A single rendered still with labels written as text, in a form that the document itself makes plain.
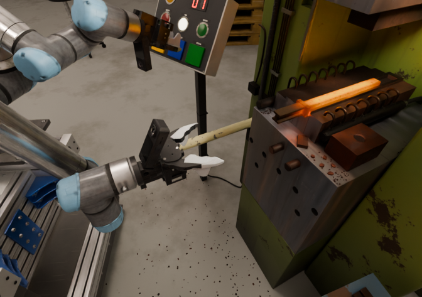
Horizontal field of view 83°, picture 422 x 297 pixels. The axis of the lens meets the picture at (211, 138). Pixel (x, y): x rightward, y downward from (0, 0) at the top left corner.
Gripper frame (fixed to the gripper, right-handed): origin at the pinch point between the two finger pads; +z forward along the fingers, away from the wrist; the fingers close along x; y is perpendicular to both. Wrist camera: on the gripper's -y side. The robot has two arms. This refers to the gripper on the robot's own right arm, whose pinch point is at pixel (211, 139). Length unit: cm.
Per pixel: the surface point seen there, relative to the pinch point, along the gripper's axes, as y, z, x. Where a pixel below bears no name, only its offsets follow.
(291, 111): -1.1, 24.5, 1.2
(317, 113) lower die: 0.9, 32.6, 3.6
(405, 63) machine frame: -2, 79, -2
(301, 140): 7.4, 27.1, 5.6
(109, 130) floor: 100, -30, -143
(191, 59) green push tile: 0.6, 13.4, -43.9
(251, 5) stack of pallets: 50, 180, -246
